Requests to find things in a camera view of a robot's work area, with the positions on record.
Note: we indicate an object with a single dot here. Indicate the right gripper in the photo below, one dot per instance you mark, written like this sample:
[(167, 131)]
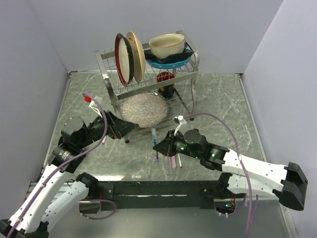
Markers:
[(164, 147)]

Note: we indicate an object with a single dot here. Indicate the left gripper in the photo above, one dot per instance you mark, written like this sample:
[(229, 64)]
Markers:
[(118, 128)]

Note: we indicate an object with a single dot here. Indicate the thick pink marker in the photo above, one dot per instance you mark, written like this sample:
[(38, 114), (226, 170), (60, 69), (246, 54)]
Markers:
[(173, 162)]

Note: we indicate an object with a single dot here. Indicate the white pen with red tip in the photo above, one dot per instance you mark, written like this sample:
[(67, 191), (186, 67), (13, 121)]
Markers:
[(179, 160)]

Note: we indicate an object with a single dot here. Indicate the slim pink highlighter pen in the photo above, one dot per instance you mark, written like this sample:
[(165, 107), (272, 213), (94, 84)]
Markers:
[(170, 163)]

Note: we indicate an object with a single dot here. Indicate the blue pen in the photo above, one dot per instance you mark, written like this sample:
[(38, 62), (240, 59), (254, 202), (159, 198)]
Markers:
[(153, 130)]

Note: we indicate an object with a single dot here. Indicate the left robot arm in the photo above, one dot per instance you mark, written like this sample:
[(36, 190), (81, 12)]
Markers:
[(41, 211)]

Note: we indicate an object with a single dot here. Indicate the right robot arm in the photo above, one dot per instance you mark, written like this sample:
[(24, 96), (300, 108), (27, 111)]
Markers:
[(239, 174)]

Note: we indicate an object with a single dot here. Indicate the dark jar under rack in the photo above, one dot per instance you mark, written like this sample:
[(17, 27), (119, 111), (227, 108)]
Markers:
[(167, 91)]

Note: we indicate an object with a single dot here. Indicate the black base bar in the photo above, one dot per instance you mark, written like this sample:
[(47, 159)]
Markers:
[(163, 194)]

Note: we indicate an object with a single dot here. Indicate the red-rimmed white plate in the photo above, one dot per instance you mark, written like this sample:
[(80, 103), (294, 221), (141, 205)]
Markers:
[(124, 59)]

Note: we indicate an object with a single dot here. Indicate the red cup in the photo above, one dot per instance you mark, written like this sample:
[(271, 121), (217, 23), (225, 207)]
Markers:
[(164, 76)]

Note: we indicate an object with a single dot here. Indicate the beige plate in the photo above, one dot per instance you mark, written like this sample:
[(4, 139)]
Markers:
[(138, 56)]

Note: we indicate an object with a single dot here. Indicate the steel two-tier dish rack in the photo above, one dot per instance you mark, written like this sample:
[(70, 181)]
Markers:
[(117, 92)]

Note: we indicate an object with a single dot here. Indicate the blue dotted dish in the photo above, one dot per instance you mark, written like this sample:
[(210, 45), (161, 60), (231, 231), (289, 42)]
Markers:
[(169, 62)]

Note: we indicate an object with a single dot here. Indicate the cream ceramic bowl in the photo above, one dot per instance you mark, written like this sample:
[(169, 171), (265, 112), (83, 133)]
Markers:
[(168, 44)]

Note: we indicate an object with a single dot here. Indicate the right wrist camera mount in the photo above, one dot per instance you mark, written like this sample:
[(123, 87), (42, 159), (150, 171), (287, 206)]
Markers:
[(179, 121)]

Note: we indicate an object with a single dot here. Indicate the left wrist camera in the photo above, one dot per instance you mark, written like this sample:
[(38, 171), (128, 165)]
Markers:
[(94, 103)]

